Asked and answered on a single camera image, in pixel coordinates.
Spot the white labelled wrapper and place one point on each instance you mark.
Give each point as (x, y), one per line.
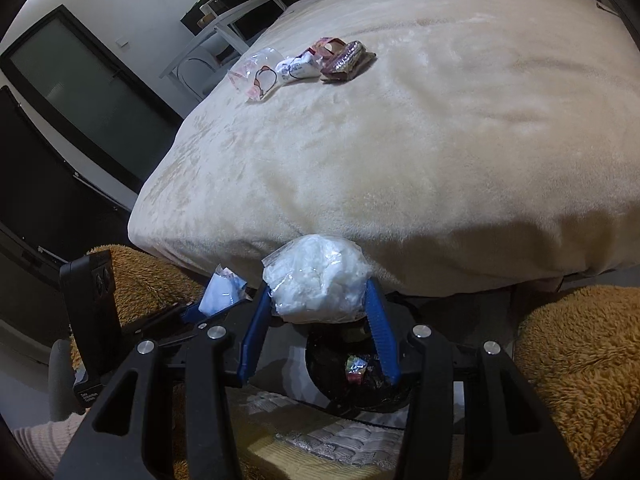
(299, 67)

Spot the black television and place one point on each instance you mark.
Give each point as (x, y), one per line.
(90, 90)

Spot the clear plastic bag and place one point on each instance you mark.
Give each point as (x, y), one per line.
(252, 77)

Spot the person's left hand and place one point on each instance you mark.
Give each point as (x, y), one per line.
(62, 380)

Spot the white table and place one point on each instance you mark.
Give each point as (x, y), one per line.
(235, 15)

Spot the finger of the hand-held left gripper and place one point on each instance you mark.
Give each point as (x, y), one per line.
(229, 317)
(192, 314)

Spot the person's left forearm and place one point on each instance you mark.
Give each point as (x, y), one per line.
(45, 440)

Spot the pale quilted floor mat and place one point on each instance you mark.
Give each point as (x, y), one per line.
(320, 445)

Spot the dark brown wrapper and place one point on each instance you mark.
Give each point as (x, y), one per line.
(350, 60)

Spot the pink wrapper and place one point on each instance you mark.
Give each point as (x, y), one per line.
(325, 46)

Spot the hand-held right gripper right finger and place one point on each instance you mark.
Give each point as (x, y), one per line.
(382, 335)

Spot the yellow green snack packet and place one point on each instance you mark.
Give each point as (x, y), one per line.
(356, 367)

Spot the cardboard box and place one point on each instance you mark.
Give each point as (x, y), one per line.
(212, 10)

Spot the black lined trash bin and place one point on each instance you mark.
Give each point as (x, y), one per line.
(325, 360)

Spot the white plastic bag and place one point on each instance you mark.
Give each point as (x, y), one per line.
(315, 280)

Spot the light blue wrapper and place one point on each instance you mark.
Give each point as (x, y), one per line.
(220, 297)

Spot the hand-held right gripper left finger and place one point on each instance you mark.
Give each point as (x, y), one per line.
(252, 335)

